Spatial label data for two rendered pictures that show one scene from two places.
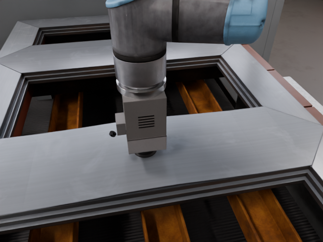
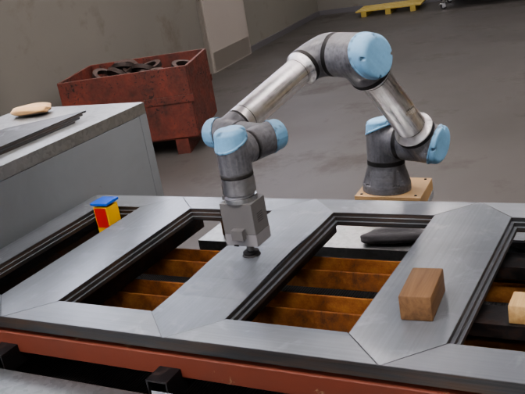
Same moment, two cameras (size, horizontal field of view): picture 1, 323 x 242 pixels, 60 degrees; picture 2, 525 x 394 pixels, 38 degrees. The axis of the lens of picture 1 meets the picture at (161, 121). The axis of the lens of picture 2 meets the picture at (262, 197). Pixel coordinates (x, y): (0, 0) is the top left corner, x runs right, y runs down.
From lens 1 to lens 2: 1.50 m
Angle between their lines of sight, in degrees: 46
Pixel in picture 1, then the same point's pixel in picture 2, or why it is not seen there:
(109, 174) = (255, 268)
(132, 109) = (254, 208)
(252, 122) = (280, 217)
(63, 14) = not seen: outside the picture
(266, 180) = (323, 230)
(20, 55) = (16, 301)
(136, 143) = (259, 236)
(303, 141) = (316, 208)
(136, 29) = (246, 158)
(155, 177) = (278, 254)
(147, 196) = (285, 264)
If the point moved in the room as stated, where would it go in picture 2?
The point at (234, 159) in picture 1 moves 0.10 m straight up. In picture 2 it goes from (299, 231) to (293, 192)
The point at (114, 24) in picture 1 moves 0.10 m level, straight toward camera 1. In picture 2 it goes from (233, 161) to (273, 161)
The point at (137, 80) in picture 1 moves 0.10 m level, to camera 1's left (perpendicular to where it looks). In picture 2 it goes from (251, 188) to (221, 204)
